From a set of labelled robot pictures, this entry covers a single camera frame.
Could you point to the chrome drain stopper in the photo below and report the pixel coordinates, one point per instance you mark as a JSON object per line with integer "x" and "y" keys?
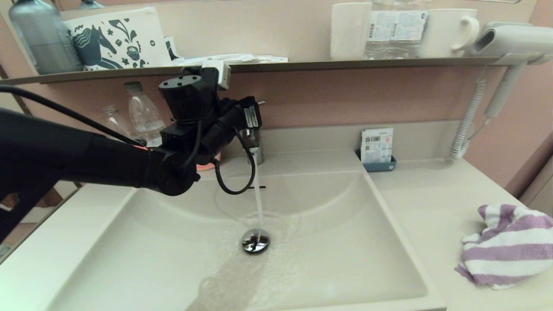
{"x": 255, "y": 242}

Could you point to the brown wall shelf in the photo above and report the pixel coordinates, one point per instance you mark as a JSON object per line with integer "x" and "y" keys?
{"x": 324, "y": 65}

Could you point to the small clear water bottle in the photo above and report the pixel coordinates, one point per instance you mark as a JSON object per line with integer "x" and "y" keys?
{"x": 116, "y": 125}

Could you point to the grey translucent bottle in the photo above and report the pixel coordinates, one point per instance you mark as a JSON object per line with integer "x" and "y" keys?
{"x": 45, "y": 38}

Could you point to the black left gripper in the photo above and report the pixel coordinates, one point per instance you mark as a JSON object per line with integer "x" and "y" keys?
{"x": 235, "y": 119}

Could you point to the chrome sink faucet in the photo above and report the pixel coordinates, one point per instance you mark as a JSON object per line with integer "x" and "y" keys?
{"x": 255, "y": 142}

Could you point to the white hair dryer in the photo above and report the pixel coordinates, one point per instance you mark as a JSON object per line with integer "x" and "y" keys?
{"x": 514, "y": 39}

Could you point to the wall mirror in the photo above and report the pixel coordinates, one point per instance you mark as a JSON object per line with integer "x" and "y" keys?
{"x": 259, "y": 29}

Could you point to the tall clear water bottle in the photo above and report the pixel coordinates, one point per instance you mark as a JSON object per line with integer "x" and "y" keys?
{"x": 144, "y": 116}

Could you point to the flat white plastic packet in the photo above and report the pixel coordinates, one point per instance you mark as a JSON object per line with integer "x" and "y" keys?
{"x": 242, "y": 58}

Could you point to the purple white striped towel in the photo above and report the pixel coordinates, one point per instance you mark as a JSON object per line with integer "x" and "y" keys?
{"x": 505, "y": 250}

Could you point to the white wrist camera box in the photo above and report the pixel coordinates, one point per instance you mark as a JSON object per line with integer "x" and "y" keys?
{"x": 218, "y": 73}

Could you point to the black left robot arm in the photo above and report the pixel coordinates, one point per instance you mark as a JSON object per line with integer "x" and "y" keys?
{"x": 86, "y": 160}

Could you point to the small blue plastic tray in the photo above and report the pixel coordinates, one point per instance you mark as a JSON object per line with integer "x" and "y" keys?
{"x": 380, "y": 166}

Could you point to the pink soap pump bottle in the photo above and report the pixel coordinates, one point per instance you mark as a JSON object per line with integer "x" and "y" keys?
{"x": 209, "y": 165}

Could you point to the white horse print pouch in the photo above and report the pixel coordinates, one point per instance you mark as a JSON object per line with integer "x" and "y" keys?
{"x": 119, "y": 38}

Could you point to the white ceramic sink basin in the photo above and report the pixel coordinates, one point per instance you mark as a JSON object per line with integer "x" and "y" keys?
{"x": 367, "y": 259}

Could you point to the white printed packet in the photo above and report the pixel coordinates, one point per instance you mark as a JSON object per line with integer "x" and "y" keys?
{"x": 376, "y": 144}

